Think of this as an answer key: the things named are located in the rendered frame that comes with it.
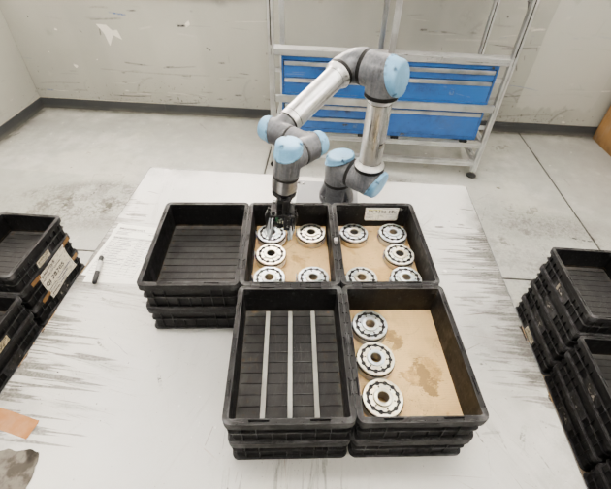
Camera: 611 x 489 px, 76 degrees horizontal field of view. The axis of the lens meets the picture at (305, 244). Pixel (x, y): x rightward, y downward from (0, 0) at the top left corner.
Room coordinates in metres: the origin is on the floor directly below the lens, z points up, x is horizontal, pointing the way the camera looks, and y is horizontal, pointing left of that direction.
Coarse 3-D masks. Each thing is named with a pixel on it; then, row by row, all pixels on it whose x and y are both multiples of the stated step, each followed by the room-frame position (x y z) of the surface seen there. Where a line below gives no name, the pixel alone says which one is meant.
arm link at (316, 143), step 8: (296, 128) 1.05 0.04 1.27; (296, 136) 1.02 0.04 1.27; (304, 136) 1.01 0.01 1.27; (312, 136) 1.01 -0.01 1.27; (320, 136) 1.02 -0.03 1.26; (304, 144) 0.97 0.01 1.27; (312, 144) 0.98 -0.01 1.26; (320, 144) 1.00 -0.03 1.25; (328, 144) 1.03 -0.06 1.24; (312, 152) 0.96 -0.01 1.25; (320, 152) 0.99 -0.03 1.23; (312, 160) 0.97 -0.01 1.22
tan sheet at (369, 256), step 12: (372, 228) 1.14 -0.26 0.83; (372, 240) 1.07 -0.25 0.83; (348, 252) 1.00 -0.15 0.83; (360, 252) 1.00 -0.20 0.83; (372, 252) 1.00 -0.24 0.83; (348, 264) 0.94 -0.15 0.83; (360, 264) 0.94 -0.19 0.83; (372, 264) 0.95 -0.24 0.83; (384, 264) 0.95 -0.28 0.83; (384, 276) 0.89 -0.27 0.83
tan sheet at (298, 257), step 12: (324, 228) 1.13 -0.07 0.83; (288, 252) 0.99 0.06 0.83; (300, 252) 0.99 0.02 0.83; (312, 252) 0.99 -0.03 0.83; (324, 252) 1.00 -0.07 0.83; (288, 264) 0.93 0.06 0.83; (300, 264) 0.93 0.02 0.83; (312, 264) 0.94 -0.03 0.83; (324, 264) 0.94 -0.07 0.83; (288, 276) 0.88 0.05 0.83
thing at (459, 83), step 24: (432, 72) 2.86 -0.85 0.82; (456, 72) 2.84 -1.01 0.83; (480, 72) 2.83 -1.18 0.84; (408, 96) 2.87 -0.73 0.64; (432, 96) 2.86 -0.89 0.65; (456, 96) 2.85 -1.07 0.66; (480, 96) 2.84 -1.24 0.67; (408, 120) 2.86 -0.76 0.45; (432, 120) 2.85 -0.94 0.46; (456, 120) 2.85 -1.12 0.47; (480, 120) 2.84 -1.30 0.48
